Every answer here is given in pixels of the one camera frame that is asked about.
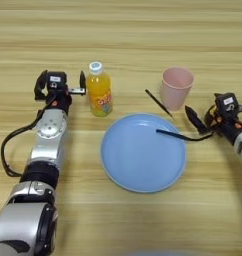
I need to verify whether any blue round plate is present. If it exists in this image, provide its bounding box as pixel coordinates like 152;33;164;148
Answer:
99;113;187;194

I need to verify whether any grey robot torso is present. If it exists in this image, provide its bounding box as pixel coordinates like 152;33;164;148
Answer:
124;250;197;256

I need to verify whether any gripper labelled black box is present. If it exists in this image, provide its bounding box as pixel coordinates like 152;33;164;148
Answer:
45;71;68;91
214;92;241;113

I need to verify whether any pink plastic cup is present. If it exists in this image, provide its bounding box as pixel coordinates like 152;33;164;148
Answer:
159;66;195;112

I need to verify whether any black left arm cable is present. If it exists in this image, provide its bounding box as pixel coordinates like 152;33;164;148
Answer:
0;98;58;178

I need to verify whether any left gripper labelled black box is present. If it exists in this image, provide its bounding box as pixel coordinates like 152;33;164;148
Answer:
45;71;68;91

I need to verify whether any yellow black tape measure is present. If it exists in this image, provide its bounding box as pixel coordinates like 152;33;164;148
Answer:
155;128;215;143

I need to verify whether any black pen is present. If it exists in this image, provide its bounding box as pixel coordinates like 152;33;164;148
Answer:
144;88;175;119

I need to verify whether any orange juice bottle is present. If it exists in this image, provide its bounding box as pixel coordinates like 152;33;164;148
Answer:
85;60;114;118

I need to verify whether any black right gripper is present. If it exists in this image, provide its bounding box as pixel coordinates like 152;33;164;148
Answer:
184;103;242;146

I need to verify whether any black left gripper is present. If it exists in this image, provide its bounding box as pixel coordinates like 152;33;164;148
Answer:
33;69;87;117

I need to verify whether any right gripper labelled black box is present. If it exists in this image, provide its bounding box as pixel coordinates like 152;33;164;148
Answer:
214;92;241;113

